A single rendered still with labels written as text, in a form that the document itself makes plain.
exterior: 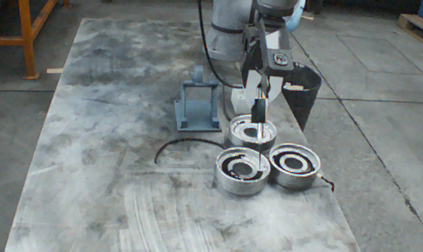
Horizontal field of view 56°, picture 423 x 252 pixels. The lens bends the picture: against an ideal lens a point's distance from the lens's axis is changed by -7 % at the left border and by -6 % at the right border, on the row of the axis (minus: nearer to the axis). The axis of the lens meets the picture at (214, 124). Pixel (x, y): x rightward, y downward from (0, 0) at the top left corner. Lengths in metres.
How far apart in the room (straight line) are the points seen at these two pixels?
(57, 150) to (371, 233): 1.50
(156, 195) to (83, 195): 0.13
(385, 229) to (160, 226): 1.49
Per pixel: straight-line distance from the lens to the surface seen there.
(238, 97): 1.02
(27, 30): 2.78
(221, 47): 1.29
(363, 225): 2.06
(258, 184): 0.80
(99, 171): 0.85
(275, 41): 0.73
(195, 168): 0.86
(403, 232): 2.12
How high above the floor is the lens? 1.35
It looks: 34 degrees down
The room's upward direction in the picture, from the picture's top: 8 degrees clockwise
